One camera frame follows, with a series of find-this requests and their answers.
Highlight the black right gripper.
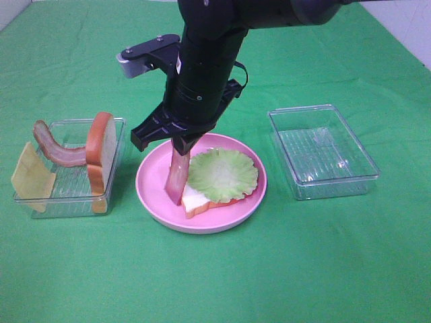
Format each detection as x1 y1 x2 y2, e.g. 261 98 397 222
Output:
131 79 243 155

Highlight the pink ham strip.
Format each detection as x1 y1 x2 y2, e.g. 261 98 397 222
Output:
164 139 191 205

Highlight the green lettuce leaf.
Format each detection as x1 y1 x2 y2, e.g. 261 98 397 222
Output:
186 148 259 202

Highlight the toast bread slice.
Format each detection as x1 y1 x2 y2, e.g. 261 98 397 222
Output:
181 184 261 219
86 112 117 214

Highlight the streaky bacon strip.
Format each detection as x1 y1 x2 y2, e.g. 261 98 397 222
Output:
33 120 86 168

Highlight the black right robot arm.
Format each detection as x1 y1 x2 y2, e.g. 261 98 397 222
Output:
117 1 343 155

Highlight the pink round plate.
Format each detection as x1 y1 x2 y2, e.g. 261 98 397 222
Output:
135 133 267 234

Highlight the upright toast bread slice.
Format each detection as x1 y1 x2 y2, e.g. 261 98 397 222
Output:
86 112 117 214

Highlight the clear left plastic container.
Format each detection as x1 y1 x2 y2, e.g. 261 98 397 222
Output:
13 117 126 218

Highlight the clear plastic container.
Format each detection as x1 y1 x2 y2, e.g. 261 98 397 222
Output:
267 104 380 201
13 117 126 218

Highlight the clear right plastic container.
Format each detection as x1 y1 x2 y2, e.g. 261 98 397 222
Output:
267 104 380 201

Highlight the yellow cheese slice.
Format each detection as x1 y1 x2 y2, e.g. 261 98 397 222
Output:
11 142 56 213

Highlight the green tablecloth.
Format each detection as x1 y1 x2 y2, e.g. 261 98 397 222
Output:
1 1 430 322

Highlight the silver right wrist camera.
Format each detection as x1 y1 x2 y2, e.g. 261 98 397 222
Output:
116 34 180 78

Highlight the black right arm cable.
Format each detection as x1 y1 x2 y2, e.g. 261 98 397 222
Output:
234 61 248 90

